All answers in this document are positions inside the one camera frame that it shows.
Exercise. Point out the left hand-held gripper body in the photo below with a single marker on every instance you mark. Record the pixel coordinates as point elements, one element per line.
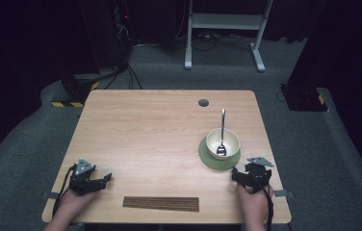
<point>82,179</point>

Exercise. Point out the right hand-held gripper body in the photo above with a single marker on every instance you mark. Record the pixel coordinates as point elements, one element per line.
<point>259,176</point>

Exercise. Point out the cream ceramic bowl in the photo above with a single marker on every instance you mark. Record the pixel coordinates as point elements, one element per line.
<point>230,141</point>

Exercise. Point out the person's left hand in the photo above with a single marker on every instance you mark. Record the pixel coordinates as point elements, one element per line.
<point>73,202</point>

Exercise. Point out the person's right hand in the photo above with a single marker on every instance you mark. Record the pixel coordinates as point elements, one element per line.
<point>253,205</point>

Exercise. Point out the green round saucer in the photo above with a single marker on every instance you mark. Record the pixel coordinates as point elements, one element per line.
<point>214,163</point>

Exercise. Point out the metal spoon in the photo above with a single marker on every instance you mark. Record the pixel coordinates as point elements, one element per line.
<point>222,128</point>

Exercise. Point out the black stand base hazard tape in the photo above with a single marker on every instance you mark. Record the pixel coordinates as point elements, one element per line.
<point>304,97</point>
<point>76,89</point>

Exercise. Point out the white metal stand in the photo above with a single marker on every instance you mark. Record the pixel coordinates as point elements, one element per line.
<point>227,21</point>

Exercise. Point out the grey table bracket tab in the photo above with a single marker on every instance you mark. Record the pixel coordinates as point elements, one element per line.
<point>50,195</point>
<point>283,193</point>

